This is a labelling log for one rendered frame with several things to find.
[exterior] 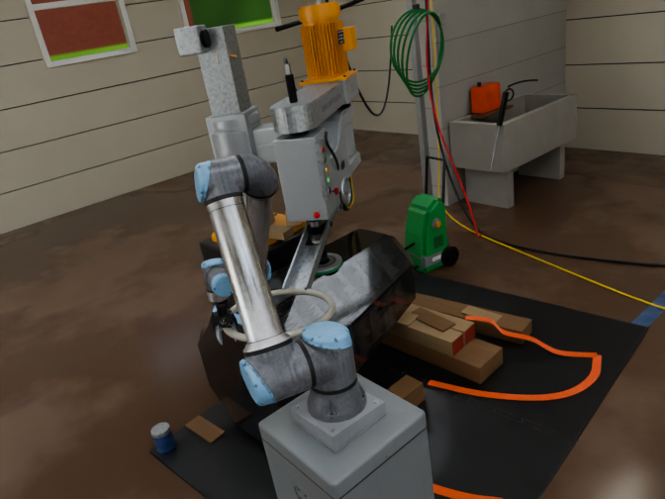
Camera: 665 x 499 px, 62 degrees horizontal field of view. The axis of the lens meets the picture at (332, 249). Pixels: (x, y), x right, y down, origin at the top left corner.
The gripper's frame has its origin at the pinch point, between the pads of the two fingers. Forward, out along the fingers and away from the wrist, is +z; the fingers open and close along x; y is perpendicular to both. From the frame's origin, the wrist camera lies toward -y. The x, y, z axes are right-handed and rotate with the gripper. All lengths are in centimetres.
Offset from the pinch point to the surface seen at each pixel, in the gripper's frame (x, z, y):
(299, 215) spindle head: 46, -34, -48
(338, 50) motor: 89, -109, -96
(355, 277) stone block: 71, 5, -48
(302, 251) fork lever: 45, -16, -46
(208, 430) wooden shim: -21, 80, -55
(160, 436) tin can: -45, 71, -48
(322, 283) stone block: 51, 2, -41
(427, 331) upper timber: 114, 53, -58
